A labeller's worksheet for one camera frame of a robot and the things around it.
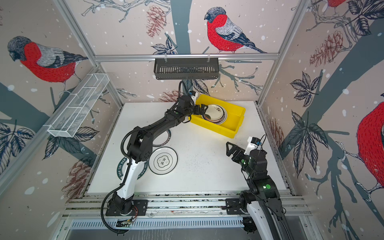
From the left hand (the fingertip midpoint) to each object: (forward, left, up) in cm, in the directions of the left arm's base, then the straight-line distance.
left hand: (203, 105), depth 94 cm
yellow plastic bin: (+3, -25, -17) cm, 30 cm away
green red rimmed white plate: (-2, -11, -14) cm, 19 cm away
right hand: (-31, -13, +1) cm, 33 cm away
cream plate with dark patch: (+7, -9, -15) cm, 19 cm away
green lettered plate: (-32, +50, -19) cm, 62 cm away
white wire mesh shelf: (-22, +68, +11) cm, 72 cm away
